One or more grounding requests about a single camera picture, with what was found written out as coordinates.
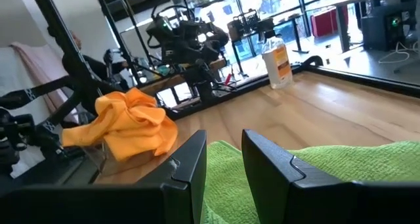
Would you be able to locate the wooden workbench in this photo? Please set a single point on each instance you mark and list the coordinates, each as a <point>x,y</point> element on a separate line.
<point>164,82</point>

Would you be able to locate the black computer tower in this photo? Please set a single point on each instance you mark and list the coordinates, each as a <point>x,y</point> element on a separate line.
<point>377,30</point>

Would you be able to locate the clear spray bottle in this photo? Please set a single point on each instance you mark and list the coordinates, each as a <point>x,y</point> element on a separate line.
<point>279,69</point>

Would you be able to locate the red storage box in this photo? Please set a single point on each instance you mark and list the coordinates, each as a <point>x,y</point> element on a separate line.
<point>325,20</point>

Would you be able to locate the clear plastic basket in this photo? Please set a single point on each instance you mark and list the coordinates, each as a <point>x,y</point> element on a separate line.
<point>108,166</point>

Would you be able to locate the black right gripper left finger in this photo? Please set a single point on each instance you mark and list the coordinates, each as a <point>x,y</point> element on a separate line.
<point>131,204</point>

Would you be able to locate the green microfiber towel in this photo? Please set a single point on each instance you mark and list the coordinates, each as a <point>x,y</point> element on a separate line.
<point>226,184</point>

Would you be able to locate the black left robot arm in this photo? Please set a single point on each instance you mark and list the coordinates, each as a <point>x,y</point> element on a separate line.
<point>183,46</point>

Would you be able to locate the wooden office desk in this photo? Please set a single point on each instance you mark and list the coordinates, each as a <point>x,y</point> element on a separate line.
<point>343,30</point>

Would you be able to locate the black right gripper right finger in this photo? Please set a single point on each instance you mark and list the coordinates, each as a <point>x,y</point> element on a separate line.
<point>311,204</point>

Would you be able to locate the pink hanging cloth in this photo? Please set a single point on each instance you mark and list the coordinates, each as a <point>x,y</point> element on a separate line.
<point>39,69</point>

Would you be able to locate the black crate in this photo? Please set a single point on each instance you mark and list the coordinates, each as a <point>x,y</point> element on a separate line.
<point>246,22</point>

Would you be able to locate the black metal table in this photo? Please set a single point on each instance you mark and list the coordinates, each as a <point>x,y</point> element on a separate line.
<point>297,36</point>

